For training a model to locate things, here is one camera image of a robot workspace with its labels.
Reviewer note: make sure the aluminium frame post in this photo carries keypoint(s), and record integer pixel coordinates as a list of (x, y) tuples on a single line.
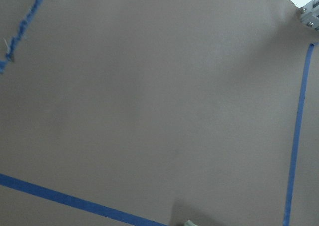
[(309, 15)]

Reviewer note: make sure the olive green long-sleeve shirt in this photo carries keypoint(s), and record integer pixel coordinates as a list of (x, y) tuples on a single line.
[(190, 223)]

